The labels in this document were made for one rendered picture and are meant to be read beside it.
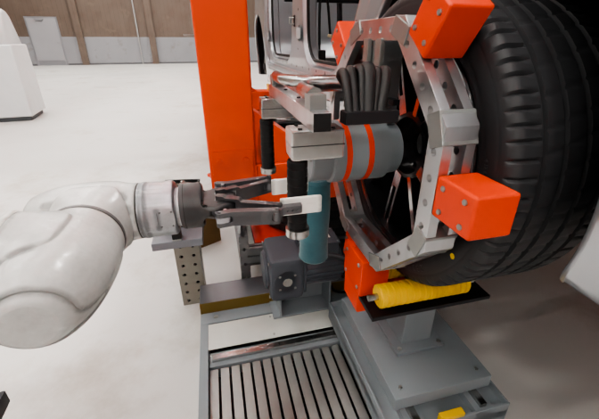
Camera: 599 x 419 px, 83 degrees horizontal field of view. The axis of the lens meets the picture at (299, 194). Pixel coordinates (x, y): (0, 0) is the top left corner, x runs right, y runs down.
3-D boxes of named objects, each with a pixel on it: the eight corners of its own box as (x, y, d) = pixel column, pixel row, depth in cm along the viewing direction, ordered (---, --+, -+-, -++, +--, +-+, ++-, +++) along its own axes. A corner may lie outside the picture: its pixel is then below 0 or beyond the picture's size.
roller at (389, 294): (477, 295, 87) (482, 277, 84) (372, 316, 80) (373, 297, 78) (462, 281, 92) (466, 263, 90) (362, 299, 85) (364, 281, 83)
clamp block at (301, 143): (344, 158, 56) (346, 127, 54) (291, 162, 55) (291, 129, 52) (334, 149, 61) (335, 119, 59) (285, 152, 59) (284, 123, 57)
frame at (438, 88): (439, 316, 67) (510, 5, 45) (410, 322, 66) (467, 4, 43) (342, 201, 115) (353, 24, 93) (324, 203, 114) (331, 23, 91)
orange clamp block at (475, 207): (469, 209, 58) (511, 236, 50) (429, 214, 56) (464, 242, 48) (478, 171, 55) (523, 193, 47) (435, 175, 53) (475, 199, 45)
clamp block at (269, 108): (297, 118, 87) (296, 96, 84) (261, 119, 85) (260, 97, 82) (292, 113, 91) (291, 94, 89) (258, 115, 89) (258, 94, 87)
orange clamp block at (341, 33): (372, 46, 86) (364, 20, 89) (343, 46, 84) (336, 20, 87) (363, 66, 93) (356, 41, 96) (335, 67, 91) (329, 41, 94)
